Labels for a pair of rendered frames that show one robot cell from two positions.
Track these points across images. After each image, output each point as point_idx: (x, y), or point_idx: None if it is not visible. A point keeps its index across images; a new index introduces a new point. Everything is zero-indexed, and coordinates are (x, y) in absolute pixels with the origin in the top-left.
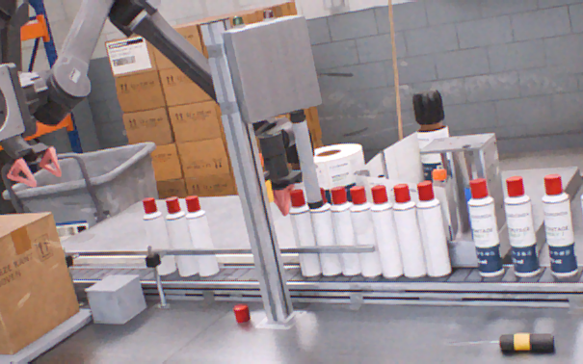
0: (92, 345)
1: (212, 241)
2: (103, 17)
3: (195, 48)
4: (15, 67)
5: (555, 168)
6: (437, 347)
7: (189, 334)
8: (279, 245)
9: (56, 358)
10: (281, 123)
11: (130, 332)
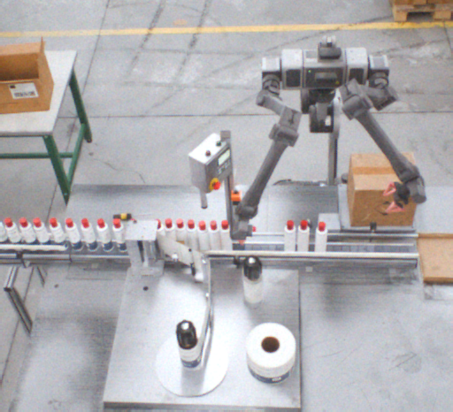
0: (317, 208)
1: (349, 326)
2: (277, 112)
3: (264, 167)
4: (261, 72)
5: (118, 400)
6: (156, 217)
7: (272, 219)
8: (269, 284)
9: (326, 197)
10: (238, 225)
11: (306, 218)
